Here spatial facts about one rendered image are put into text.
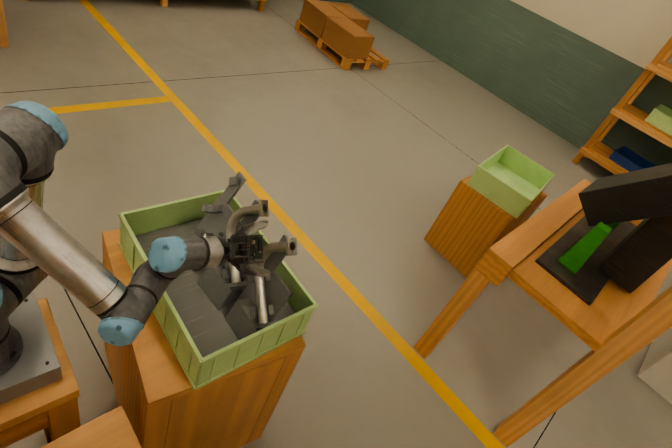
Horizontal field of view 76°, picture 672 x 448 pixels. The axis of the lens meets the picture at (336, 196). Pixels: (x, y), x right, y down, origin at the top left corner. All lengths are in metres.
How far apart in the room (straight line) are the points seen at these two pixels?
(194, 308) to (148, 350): 0.18
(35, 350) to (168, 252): 0.54
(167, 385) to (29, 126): 0.82
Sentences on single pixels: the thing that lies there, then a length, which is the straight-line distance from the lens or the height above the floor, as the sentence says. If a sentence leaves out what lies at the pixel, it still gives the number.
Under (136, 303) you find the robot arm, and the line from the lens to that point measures 1.01.
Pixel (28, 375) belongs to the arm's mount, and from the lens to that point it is 1.36.
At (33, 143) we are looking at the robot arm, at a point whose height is 1.52.
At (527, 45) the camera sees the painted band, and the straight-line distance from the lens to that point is 7.20.
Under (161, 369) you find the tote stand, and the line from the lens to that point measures 1.48.
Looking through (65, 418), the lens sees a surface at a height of 0.72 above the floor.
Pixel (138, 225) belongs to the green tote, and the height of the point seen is 0.89.
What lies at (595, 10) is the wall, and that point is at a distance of 6.95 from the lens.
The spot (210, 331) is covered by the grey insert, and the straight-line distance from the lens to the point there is 1.48.
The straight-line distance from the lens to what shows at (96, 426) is 1.30.
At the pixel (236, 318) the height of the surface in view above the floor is 0.89.
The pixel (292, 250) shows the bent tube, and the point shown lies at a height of 1.17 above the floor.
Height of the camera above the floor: 2.10
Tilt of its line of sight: 37 degrees down
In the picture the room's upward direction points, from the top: 22 degrees clockwise
